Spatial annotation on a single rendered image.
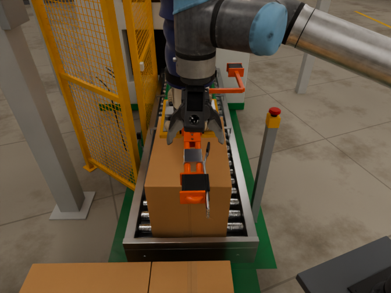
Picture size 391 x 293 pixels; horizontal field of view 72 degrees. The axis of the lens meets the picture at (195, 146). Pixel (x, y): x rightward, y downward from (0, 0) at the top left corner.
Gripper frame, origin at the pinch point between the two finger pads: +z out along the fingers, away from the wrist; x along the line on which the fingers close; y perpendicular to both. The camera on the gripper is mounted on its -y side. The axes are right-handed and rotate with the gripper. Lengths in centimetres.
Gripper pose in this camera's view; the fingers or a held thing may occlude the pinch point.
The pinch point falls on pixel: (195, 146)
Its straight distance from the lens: 73.5
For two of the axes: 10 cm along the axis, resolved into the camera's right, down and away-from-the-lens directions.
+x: -10.0, 0.1, -0.2
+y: -0.2, -6.2, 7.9
